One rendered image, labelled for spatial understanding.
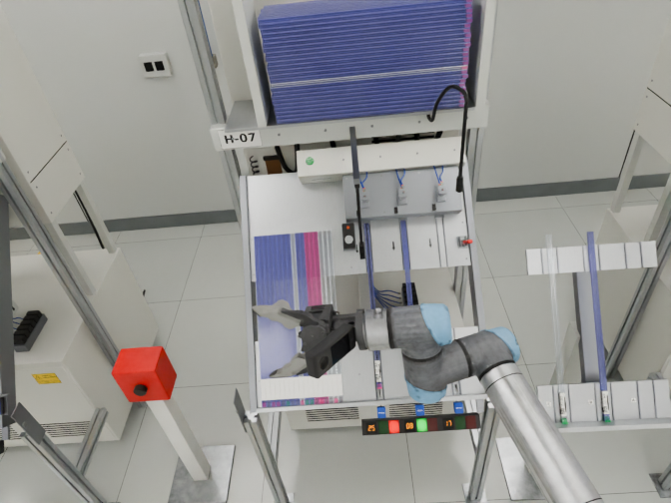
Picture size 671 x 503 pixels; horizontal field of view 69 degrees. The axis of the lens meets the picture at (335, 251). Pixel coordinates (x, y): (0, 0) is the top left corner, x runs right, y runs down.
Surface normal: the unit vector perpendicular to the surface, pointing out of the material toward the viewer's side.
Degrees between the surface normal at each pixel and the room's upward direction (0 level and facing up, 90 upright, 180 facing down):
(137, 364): 0
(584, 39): 90
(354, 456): 0
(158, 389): 90
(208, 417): 0
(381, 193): 42
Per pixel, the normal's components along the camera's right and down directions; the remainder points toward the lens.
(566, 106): 0.01, 0.65
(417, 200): -0.06, -0.13
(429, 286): -0.09, -0.76
